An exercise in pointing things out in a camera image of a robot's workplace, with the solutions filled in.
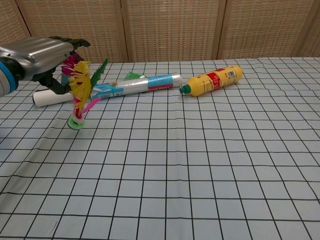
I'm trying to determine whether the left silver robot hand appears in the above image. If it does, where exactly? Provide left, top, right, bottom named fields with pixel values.
left=0, top=36, right=91, bottom=96

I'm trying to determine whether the colourful feather shuttlecock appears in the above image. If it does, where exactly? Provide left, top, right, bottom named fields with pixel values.
left=61, top=54, right=110, bottom=131

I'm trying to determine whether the green plastic scrap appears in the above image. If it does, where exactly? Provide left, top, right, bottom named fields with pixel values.
left=124, top=71, right=143, bottom=81

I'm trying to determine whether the plastic wrap roll blue label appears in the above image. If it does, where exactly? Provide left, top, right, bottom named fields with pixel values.
left=88, top=72, right=182, bottom=101

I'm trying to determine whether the woven folding screen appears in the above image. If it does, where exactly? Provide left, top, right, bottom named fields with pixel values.
left=0, top=0, right=320, bottom=67

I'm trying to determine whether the blue checked tablecloth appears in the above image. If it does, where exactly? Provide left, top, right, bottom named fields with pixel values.
left=0, top=56, right=320, bottom=240

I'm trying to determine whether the yellow bottle green cap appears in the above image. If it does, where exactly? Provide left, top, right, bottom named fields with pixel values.
left=179, top=65, right=244, bottom=98

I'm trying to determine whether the white lint roller green handle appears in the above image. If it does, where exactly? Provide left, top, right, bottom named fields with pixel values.
left=32, top=89, right=74, bottom=108

